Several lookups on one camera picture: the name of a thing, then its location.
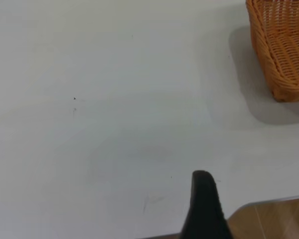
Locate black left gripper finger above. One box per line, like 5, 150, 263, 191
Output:
180, 170, 234, 239

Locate orange woven wicker basket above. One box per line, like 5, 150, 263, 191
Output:
246, 0, 299, 103

